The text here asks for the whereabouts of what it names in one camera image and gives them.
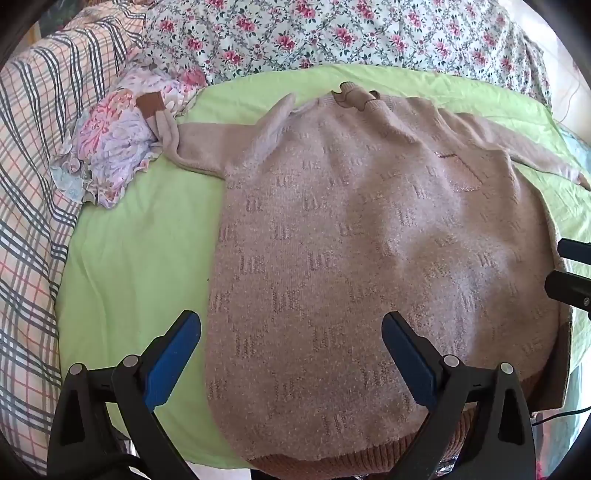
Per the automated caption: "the plaid checked blanket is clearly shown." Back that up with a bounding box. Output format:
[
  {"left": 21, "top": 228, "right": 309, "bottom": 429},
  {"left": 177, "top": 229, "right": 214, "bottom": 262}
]
[{"left": 0, "top": 9, "right": 153, "bottom": 476}]

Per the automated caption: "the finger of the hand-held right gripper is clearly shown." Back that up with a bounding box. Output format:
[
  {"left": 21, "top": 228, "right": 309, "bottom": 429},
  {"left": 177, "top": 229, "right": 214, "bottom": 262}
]
[
  {"left": 544, "top": 271, "right": 591, "bottom": 320},
  {"left": 557, "top": 237, "right": 591, "bottom": 267}
]

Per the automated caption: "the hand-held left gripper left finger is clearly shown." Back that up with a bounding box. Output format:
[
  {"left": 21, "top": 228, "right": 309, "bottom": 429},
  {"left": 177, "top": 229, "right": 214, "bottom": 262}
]
[{"left": 46, "top": 310, "right": 203, "bottom": 480}]

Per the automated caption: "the black cable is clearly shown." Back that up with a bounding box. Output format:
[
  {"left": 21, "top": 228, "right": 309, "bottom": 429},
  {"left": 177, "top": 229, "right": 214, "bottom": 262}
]
[{"left": 531, "top": 405, "right": 591, "bottom": 428}]

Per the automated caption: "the white floral quilt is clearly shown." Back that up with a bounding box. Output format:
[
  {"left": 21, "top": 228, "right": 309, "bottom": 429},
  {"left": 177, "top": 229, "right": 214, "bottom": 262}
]
[{"left": 139, "top": 0, "right": 555, "bottom": 108}]

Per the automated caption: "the purple floral ruffled garment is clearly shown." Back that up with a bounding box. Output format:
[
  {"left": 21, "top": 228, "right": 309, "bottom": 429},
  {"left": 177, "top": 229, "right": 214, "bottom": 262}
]
[{"left": 48, "top": 65, "right": 209, "bottom": 210}]

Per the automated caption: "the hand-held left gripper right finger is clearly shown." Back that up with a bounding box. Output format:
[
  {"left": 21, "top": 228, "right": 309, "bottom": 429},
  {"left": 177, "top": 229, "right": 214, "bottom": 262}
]
[{"left": 381, "top": 311, "right": 539, "bottom": 480}]

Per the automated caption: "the light green bed sheet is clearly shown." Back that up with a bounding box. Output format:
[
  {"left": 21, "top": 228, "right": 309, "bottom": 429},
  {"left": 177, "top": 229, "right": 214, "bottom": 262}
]
[{"left": 55, "top": 62, "right": 591, "bottom": 467}]

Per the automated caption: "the light blue cloth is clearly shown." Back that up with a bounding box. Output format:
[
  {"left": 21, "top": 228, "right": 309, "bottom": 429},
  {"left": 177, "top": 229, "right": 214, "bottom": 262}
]
[{"left": 558, "top": 124, "right": 591, "bottom": 168}]

